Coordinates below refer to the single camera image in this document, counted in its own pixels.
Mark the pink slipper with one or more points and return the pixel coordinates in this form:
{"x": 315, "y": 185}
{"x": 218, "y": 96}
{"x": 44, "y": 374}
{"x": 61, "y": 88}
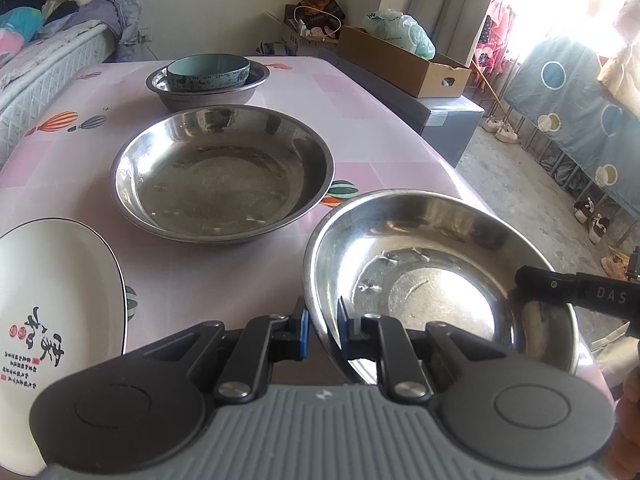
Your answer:
{"x": 615, "y": 266}

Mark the small grey carton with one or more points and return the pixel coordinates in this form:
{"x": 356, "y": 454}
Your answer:
{"x": 272, "y": 50}

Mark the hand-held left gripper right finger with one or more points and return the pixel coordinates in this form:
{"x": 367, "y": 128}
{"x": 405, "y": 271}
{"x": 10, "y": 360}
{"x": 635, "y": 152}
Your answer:
{"x": 344, "y": 327}

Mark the black and white shoe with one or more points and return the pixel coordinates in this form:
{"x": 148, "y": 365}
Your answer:
{"x": 584, "y": 210}
{"x": 599, "y": 230}

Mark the wall socket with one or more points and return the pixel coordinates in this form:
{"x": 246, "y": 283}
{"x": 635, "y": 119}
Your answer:
{"x": 145, "y": 36}

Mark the pale green plastic bag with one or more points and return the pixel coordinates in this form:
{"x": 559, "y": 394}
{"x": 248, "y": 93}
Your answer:
{"x": 400, "y": 30}

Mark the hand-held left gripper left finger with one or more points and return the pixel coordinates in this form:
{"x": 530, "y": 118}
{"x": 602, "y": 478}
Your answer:
{"x": 299, "y": 335}

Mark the white quilted mattress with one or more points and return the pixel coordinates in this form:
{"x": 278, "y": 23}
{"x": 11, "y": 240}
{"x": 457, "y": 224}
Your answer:
{"x": 45, "y": 80}

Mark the pink printed tablecloth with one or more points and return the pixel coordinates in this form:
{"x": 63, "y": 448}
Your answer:
{"x": 75, "y": 170}

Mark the pink garment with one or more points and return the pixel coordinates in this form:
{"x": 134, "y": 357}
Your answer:
{"x": 10, "y": 45}

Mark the dark grey storage box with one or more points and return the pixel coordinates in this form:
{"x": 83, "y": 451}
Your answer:
{"x": 450, "y": 125}

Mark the beige hanging garment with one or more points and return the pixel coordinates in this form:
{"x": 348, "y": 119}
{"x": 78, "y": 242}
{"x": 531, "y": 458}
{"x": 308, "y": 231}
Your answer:
{"x": 622, "y": 60}

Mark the medium stainless steel plate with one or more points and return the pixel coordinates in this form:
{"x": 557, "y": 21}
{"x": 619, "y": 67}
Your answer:
{"x": 425, "y": 240}

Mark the open cardboard carton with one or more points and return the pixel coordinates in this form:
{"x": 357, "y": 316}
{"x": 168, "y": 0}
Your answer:
{"x": 300, "y": 42}

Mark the large steel basin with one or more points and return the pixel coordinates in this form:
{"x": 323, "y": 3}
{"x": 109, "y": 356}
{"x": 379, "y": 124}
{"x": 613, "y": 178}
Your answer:
{"x": 220, "y": 180}

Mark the blue circle-printed hanging cloth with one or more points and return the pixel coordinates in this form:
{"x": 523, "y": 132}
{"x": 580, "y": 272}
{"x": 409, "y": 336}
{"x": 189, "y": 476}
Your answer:
{"x": 565, "y": 110}

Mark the teal ceramic bowl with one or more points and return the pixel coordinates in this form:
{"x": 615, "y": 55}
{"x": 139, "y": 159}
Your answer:
{"x": 210, "y": 81}

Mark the pink hanging clothes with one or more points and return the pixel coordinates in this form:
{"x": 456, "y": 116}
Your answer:
{"x": 495, "y": 30}

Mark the person's right hand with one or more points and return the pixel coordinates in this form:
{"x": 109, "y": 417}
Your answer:
{"x": 631, "y": 410}

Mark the brown paper bag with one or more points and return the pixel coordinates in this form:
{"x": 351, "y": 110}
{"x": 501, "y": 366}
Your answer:
{"x": 322, "y": 7}

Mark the teal printed pillow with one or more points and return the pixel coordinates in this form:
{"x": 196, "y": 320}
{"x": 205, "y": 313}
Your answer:
{"x": 20, "y": 22}

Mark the white printed ceramic plate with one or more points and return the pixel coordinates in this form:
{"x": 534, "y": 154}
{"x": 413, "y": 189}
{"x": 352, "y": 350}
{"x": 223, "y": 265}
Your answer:
{"x": 50, "y": 285}

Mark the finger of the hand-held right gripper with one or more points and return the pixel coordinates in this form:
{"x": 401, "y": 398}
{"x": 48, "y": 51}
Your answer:
{"x": 545, "y": 285}

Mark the long cardboard box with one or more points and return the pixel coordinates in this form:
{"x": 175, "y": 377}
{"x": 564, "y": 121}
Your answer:
{"x": 400, "y": 70}

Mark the wooden stick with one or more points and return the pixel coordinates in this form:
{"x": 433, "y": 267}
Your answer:
{"x": 487, "y": 87}

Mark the stainless steel bowl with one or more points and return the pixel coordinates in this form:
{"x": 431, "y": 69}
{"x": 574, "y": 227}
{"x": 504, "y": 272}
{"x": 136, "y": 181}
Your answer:
{"x": 210, "y": 104}
{"x": 156, "y": 80}

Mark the purple grey blanket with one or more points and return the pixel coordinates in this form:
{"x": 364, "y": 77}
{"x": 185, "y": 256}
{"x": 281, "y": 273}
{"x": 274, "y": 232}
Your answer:
{"x": 110, "y": 20}

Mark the white sneaker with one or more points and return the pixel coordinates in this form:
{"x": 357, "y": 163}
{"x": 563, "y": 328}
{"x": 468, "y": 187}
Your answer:
{"x": 507, "y": 133}
{"x": 491, "y": 125}

